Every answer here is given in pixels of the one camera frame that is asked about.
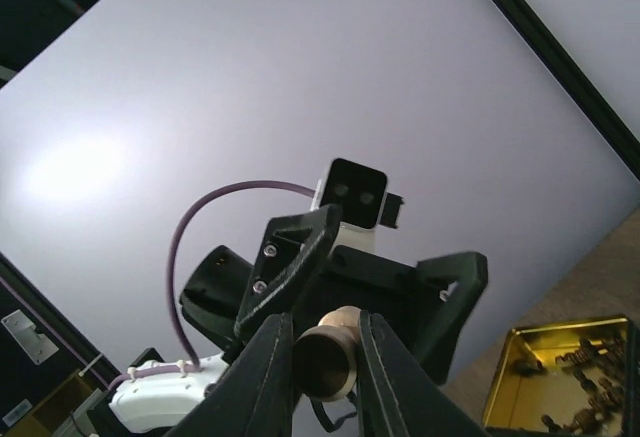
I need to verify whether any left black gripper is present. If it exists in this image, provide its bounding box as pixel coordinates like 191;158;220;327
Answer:
234;204;488;385

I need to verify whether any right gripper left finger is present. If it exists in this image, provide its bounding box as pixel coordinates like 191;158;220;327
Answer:
168;313;295;437

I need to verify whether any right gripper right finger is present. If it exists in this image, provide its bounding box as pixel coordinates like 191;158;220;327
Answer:
357;311;487;437

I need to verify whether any dark wooden chess piece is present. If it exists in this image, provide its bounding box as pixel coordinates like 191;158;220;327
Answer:
292;306;361;402

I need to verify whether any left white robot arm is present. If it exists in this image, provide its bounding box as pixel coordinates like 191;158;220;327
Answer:
109;205;488;436

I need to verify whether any gold tin with dark pieces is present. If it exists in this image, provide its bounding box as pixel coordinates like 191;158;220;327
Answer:
482;315;639;436

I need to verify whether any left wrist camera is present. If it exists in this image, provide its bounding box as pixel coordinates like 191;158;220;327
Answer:
310;158;405;254

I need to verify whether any black enclosure frame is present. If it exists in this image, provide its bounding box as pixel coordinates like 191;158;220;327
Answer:
491;0;639;177

